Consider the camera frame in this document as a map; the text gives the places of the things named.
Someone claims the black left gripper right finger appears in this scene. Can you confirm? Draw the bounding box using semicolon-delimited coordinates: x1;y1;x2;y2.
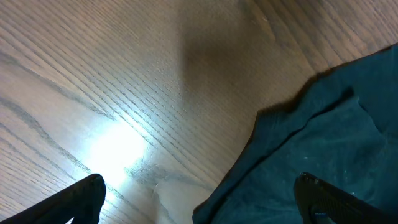
294;172;397;224

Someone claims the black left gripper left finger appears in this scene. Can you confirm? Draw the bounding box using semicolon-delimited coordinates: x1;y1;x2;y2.
1;174;106;224

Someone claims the dark teal t-shirt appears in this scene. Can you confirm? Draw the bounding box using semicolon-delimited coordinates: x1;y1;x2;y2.
192;46;397;223

